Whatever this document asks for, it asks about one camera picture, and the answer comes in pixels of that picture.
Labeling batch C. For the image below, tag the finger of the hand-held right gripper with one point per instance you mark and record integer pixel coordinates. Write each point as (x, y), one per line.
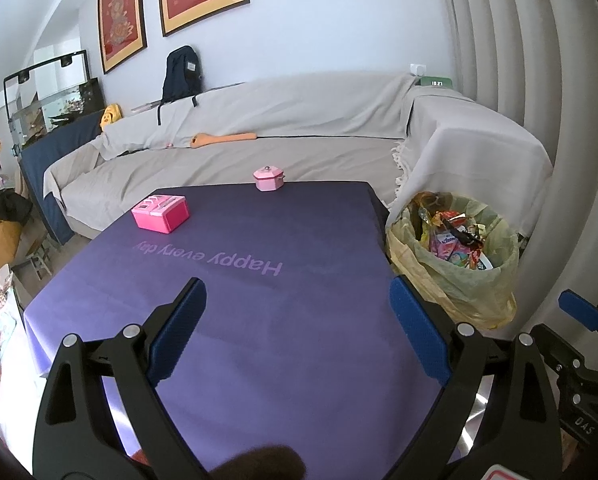
(561, 352)
(581, 311)

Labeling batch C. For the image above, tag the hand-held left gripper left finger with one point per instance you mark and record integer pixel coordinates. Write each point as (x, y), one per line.
(176, 330)

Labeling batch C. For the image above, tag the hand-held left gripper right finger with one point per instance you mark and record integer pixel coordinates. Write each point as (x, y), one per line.
(419, 332)

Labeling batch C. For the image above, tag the yellow-lined waste bin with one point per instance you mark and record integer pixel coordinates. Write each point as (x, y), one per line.
(479, 290)

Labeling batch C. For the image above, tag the heap of discarded wrappers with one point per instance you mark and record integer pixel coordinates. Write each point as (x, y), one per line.
(449, 245)

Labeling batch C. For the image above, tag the purple printed tablecloth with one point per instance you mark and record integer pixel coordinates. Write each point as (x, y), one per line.
(279, 335)

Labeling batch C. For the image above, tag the pink rectangular box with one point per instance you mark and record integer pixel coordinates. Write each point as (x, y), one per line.
(159, 215)

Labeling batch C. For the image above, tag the small wooden stool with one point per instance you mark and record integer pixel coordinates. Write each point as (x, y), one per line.
(40, 262)

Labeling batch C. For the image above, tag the small pink pot box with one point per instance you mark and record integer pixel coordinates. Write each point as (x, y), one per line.
(269, 179)

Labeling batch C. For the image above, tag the white fringed throw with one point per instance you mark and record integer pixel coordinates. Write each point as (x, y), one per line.
(469, 160)

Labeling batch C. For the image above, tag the orange back scratcher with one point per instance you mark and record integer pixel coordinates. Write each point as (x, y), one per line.
(226, 138)

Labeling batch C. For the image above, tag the black cloth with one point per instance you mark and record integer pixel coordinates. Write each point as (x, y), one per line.
(6, 207)

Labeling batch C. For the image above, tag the navy blue cloth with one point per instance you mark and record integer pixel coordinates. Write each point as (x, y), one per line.
(54, 160)

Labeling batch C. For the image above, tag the yellow plush toy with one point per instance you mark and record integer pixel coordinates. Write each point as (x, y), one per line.
(110, 116)

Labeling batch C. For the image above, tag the white pleated curtain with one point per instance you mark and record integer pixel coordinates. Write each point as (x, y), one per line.
(529, 85)

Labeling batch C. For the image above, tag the grey covered sofa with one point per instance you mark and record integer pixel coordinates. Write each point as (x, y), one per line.
(279, 110)

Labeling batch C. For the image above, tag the green digital clock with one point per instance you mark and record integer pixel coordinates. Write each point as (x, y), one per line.
(435, 81)

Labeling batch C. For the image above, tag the glass fish tank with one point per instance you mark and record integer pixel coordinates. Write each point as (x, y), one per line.
(69, 102)

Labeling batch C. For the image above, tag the dark blue backpack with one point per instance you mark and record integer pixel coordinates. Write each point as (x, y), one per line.
(181, 75)

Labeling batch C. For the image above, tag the tall red framed picture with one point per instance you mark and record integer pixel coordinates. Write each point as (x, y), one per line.
(121, 15)

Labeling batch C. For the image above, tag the white wall socket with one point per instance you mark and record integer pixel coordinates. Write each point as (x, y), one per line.
(418, 69)

